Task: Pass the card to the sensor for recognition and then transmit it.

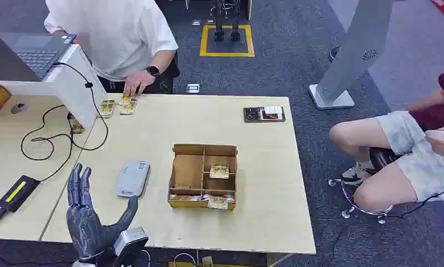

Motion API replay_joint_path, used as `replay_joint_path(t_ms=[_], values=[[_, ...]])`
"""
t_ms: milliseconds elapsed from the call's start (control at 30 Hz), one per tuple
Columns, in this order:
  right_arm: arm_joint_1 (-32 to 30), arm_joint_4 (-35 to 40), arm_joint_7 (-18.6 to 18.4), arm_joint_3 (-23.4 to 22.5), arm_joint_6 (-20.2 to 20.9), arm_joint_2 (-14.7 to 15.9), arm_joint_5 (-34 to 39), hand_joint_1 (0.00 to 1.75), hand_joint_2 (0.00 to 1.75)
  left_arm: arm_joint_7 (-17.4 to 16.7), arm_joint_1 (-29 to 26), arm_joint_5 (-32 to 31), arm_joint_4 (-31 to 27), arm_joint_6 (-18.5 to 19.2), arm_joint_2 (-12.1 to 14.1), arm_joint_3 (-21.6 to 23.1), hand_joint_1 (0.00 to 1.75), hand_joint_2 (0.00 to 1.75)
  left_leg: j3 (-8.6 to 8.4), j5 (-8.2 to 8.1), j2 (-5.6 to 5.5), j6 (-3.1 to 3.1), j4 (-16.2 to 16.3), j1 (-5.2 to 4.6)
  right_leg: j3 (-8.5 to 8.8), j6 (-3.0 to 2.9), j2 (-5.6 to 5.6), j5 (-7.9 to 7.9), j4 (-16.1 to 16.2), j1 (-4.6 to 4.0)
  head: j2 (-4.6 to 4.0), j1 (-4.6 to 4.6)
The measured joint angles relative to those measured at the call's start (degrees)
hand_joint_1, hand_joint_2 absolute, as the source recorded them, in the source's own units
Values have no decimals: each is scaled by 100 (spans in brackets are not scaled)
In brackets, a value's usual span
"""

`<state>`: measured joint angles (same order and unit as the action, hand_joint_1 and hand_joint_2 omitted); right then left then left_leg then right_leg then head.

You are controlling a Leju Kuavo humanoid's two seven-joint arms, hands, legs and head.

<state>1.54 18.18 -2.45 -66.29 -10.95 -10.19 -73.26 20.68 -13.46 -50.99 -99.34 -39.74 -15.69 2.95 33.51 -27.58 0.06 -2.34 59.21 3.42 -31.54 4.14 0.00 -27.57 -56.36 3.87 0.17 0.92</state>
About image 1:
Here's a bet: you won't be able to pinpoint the standing person's hand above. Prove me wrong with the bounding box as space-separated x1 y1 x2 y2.
122 70 156 97

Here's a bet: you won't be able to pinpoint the grey laptop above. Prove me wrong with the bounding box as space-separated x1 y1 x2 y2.
0 32 77 80

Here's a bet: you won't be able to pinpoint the seated person's hand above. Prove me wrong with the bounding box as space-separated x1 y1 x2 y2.
425 126 444 159

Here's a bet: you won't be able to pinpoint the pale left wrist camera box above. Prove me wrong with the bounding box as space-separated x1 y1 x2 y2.
112 227 149 267

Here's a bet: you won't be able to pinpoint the small brown card stack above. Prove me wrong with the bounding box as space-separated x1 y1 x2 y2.
69 117 86 135

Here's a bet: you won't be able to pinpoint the wooden card box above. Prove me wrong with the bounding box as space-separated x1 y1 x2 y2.
167 143 239 211

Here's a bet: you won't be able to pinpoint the black card tray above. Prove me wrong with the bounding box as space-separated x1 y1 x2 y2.
243 106 287 123

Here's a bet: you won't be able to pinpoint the white cable loop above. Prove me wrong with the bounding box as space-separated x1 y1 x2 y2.
172 250 201 267

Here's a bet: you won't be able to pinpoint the white desk riser stand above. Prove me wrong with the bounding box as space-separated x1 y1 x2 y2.
0 43 107 130

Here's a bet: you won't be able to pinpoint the black power adapter yellow label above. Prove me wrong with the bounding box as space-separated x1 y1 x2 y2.
0 175 41 214

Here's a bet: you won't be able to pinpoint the black robot legs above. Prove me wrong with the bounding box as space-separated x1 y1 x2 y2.
210 0 242 42

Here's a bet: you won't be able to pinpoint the chrome black stool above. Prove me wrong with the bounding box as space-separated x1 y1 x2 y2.
328 147 402 225

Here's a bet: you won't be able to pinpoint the black power cable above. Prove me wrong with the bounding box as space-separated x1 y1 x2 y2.
20 62 110 184

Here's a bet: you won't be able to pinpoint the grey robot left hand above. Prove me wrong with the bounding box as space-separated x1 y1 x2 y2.
66 163 140 261

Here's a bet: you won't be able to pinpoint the standing person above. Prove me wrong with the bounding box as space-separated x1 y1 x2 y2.
43 0 181 97

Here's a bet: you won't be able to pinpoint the seated person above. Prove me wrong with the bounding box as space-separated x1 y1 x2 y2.
328 67 444 214

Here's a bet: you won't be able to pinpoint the thin black cable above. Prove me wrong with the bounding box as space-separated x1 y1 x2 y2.
329 167 444 267

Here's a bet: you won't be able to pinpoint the grey card reader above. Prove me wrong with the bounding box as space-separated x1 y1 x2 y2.
115 159 151 198

